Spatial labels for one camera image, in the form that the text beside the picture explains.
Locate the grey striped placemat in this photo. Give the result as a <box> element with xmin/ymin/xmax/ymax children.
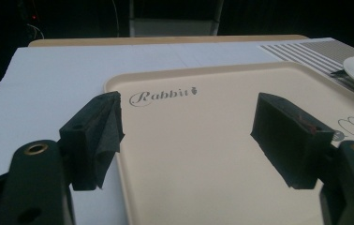
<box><xmin>258</xmin><ymin>38</ymin><xmax>354</xmax><ymax>104</ymax></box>

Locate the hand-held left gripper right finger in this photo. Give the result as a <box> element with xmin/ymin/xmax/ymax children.
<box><xmin>250</xmin><ymin>92</ymin><xmax>336</xmax><ymax>190</ymax></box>

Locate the striped white placemat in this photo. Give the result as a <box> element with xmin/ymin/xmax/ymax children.
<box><xmin>0</xmin><ymin>37</ymin><xmax>335</xmax><ymax>225</ymax></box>

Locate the beige tray with rabbit print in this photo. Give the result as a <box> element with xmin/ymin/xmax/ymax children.
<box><xmin>103</xmin><ymin>61</ymin><xmax>354</xmax><ymax>225</ymax></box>

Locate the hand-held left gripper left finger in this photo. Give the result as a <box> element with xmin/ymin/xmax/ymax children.
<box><xmin>58</xmin><ymin>90</ymin><xmax>125</xmax><ymax>192</ymax></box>

